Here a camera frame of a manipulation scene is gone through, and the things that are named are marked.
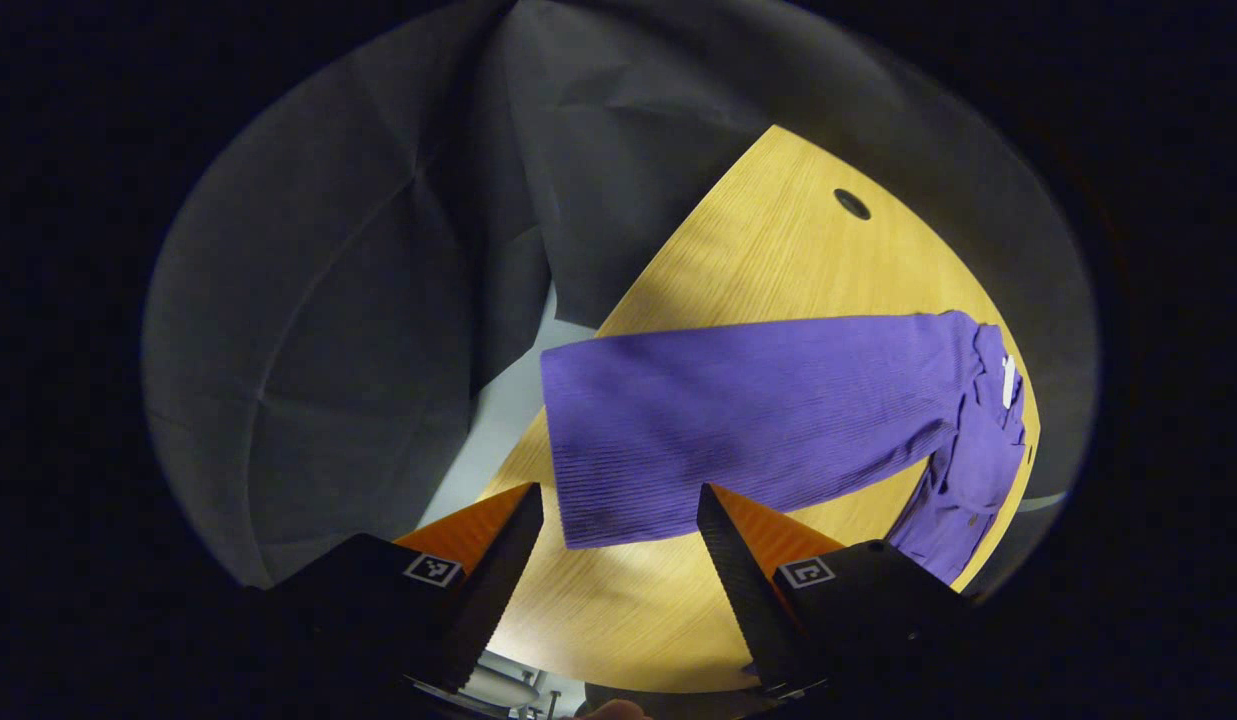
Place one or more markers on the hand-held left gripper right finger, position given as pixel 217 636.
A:
pixel 743 590

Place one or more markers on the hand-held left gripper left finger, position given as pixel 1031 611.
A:
pixel 493 590

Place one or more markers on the purple knit garment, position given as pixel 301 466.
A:
pixel 758 420

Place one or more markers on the grey round chair base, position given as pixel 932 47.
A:
pixel 503 688

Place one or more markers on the black backdrop cloth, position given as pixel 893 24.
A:
pixel 328 350

